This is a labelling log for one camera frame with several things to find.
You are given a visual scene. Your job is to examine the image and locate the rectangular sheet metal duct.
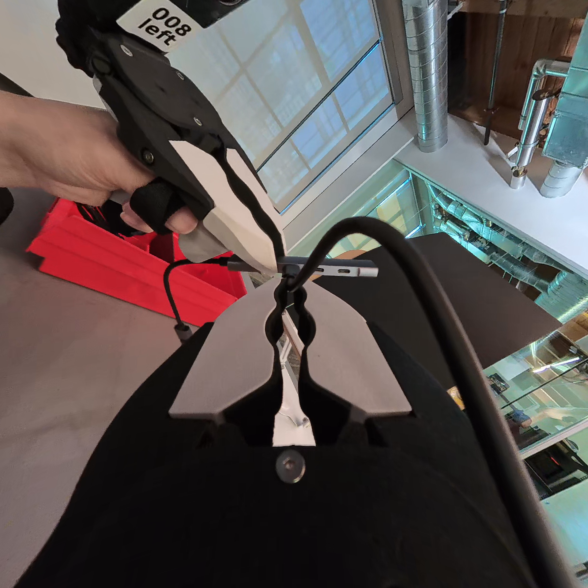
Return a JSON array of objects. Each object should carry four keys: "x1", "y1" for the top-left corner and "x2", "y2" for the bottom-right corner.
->
[{"x1": 540, "y1": 0, "x2": 588, "y2": 199}]

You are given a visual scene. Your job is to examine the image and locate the thick black usb-c cable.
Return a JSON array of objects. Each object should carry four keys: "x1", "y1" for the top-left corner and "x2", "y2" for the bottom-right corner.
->
[{"x1": 281, "y1": 217, "x2": 572, "y2": 588}]

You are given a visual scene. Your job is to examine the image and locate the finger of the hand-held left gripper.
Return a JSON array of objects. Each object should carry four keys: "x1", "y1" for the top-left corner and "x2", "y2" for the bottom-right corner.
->
[
  {"x1": 220, "y1": 145, "x2": 288, "y2": 258},
  {"x1": 169, "y1": 139, "x2": 279, "y2": 275}
]

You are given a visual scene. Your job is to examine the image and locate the grey usb hub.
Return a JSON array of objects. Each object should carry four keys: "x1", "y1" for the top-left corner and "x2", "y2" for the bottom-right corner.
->
[{"x1": 163, "y1": 256, "x2": 380, "y2": 344}]

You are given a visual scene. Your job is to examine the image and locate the red plastic bin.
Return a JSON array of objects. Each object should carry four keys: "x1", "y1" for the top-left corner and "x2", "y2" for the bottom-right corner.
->
[{"x1": 25, "y1": 198, "x2": 249, "y2": 318}]

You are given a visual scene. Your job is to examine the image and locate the person's left hand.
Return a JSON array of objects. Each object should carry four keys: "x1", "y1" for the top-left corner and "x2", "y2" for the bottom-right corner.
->
[{"x1": 0, "y1": 89, "x2": 199, "y2": 235}]

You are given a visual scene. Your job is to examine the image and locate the white divider foot plate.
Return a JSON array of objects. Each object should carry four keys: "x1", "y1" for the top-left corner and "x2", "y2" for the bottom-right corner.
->
[{"x1": 272, "y1": 310, "x2": 318, "y2": 447}]

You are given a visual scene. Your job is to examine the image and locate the large gridded window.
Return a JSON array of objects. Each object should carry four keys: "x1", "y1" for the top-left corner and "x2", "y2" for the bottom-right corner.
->
[{"x1": 170, "y1": 0, "x2": 396, "y2": 217}]

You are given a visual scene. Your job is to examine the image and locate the thin dark ceiling pipe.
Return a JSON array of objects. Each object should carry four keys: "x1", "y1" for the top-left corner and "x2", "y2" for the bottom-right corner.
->
[{"x1": 484, "y1": 0, "x2": 508, "y2": 145}]

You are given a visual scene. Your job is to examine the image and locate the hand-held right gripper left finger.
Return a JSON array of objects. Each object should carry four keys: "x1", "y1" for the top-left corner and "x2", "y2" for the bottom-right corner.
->
[{"x1": 168, "y1": 278, "x2": 284, "y2": 446}]

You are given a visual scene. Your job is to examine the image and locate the shiny metal ceiling pipes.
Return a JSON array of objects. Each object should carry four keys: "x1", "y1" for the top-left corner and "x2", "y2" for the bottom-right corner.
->
[{"x1": 507, "y1": 59, "x2": 572, "y2": 190}]

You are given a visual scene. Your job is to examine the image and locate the ribbed round metal duct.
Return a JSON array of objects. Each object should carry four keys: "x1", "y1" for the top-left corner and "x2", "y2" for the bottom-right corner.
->
[{"x1": 403, "y1": 0, "x2": 450, "y2": 152}]

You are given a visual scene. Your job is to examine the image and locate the black panel on wooden board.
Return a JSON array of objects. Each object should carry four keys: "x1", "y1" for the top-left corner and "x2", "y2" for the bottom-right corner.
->
[{"x1": 317, "y1": 232, "x2": 563, "y2": 400}]

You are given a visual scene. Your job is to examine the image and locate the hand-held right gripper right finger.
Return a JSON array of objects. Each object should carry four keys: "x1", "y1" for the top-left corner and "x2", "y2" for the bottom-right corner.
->
[{"x1": 298, "y1": 280, "x2": 414, "y2": 446}]

